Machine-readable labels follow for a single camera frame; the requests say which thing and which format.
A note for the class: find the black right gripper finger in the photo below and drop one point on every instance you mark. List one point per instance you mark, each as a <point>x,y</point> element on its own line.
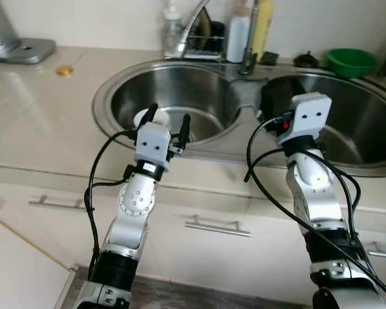
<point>273,100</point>

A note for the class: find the small white round cup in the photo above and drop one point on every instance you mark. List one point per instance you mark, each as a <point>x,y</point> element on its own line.
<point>141,118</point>

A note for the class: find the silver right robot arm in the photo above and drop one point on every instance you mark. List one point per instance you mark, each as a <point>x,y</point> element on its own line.
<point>312,180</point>

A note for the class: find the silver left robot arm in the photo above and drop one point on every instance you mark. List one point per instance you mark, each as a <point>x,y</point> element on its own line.
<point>135,199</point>

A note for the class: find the beige kitchen cabinet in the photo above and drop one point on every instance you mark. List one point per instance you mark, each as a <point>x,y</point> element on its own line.
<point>264,270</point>

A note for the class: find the stainless steel double sink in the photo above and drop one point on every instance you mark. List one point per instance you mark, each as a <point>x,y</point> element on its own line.
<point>180,90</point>

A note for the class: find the small black block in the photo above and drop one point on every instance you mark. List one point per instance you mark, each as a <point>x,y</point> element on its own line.
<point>268,58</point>

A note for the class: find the black sink plug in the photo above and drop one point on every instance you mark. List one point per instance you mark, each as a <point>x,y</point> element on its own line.
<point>305,61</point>

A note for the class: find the plain white bottle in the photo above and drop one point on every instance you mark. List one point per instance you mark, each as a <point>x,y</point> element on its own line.
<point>238,38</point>

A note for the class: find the yellow detergent bottle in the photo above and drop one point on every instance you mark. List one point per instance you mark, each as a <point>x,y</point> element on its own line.
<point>262,26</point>

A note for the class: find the green plastic bowl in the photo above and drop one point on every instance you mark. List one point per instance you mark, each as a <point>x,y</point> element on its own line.
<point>352,63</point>

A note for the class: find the clear soap dispenser bottle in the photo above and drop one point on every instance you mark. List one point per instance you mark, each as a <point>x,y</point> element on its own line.
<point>172,29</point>

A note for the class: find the chrome gooseneck faucet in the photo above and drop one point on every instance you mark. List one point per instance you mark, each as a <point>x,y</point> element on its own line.
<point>190,32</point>

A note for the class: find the small gold round cap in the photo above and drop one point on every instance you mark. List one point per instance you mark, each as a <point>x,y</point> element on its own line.
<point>65,70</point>

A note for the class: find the grey appliance base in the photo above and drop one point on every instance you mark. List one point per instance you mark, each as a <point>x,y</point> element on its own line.
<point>19,50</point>

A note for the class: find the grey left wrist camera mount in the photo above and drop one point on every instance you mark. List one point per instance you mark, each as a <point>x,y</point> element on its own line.
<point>154,145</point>

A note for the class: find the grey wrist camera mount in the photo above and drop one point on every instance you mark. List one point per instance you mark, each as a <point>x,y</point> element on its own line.
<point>309,116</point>
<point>154,145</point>

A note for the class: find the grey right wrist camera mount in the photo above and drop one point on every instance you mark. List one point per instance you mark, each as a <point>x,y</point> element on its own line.
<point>309,116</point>

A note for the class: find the chrome tap post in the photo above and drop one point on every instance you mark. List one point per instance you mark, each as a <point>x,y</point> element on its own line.
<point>249,61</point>

